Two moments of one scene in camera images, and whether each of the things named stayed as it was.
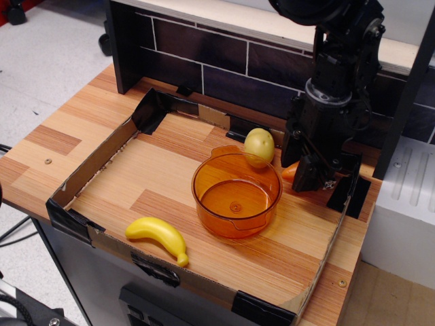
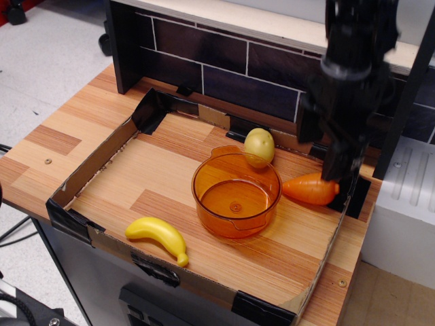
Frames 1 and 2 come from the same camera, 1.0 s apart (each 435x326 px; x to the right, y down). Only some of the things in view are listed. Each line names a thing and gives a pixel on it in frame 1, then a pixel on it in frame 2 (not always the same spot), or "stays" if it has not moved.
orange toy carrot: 288,173 → 312,188
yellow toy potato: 259,147 stays
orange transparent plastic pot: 235,193 stays
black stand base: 16,14 stays
